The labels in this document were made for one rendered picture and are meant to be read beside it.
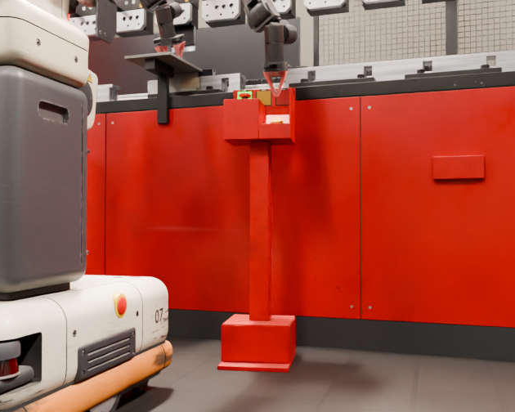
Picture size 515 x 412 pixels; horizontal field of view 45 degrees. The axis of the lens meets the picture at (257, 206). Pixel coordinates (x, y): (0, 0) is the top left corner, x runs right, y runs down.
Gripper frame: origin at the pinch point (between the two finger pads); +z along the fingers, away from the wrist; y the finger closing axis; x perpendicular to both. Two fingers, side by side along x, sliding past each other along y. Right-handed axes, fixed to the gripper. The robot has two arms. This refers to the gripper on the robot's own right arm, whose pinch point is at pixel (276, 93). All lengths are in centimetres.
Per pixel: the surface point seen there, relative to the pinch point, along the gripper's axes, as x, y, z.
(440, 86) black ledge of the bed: -50, 17, 1
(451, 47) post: -67, 109, -11
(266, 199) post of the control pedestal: 3.5, -7.8, 30.9
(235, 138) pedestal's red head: 11.9, -8.0, 12.2
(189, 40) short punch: 40, 55, -19
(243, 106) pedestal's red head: 9.4, -5.6, 3.1
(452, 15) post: -67, 112, -25
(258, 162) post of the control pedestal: 5.6, -4.8, 19.9
